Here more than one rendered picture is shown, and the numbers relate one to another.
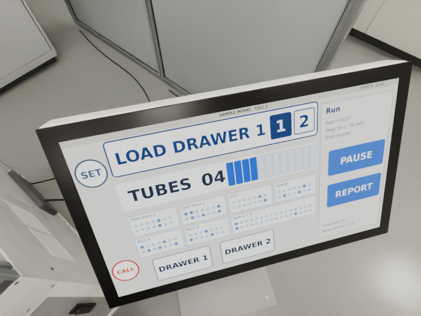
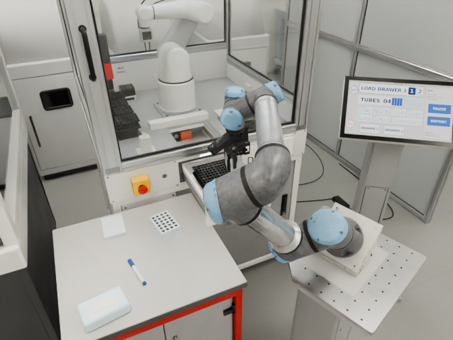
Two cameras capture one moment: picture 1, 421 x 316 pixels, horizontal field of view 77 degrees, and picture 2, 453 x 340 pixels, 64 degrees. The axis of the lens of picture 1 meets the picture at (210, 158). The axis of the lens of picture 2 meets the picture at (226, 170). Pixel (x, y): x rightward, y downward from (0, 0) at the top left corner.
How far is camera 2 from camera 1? 1.69 m
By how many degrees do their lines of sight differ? 34
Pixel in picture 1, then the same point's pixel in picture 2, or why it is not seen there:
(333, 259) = not seen: outside the picture
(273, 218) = (405, 122)
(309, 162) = (420, 105)
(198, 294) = not seen: hidden behind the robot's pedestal
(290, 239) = (410, 133)
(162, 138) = (375, 86)
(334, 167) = (430, 110)
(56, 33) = not seen: hidden behind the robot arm
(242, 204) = (394, 112)
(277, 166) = (408, 103)
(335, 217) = (430, 131)
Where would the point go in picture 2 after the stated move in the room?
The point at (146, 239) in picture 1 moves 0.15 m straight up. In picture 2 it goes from (360, 115) to (367, 85)
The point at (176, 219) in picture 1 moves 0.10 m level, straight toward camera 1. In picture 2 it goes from (372, 111) to (377, 120)
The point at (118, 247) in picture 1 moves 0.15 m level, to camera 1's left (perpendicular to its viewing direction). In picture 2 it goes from (351, 115) to (321, 108)
